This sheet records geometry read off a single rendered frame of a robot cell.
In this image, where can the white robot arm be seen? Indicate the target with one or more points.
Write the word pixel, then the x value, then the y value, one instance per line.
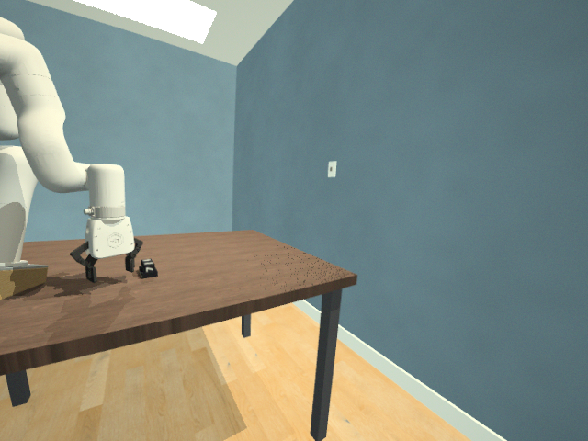
pixel 36 117

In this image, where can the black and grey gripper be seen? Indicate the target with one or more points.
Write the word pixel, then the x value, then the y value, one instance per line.
pixel 107 237

